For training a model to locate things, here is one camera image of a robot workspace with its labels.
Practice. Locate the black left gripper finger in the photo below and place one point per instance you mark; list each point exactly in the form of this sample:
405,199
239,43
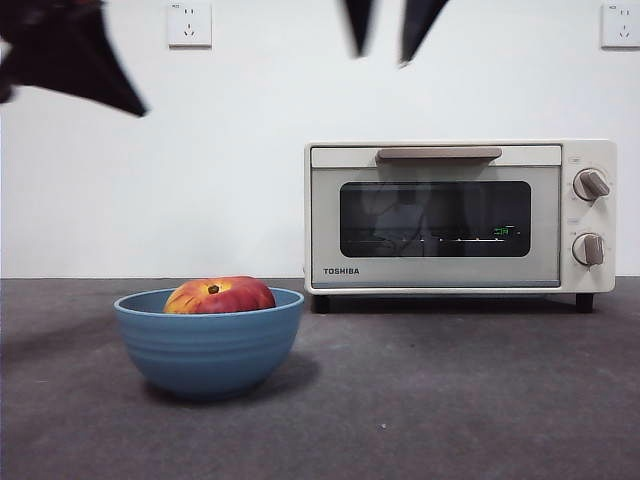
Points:
80,55

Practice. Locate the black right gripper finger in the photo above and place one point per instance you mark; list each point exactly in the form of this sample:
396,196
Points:
420,25
358,25

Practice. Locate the red yellow apple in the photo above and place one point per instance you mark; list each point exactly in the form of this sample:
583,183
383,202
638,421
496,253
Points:
235,297

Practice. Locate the blue ribbed bowl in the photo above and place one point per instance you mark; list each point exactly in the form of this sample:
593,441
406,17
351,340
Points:
210,355

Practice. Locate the beige oven control knob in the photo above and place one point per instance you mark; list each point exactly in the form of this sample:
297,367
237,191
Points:
589,249
590,185

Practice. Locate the cream Toshiba toaster oven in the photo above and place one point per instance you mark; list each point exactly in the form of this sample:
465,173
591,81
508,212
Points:
565,280

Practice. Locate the white wall socket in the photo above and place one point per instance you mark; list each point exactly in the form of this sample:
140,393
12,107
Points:
189,25
621,27

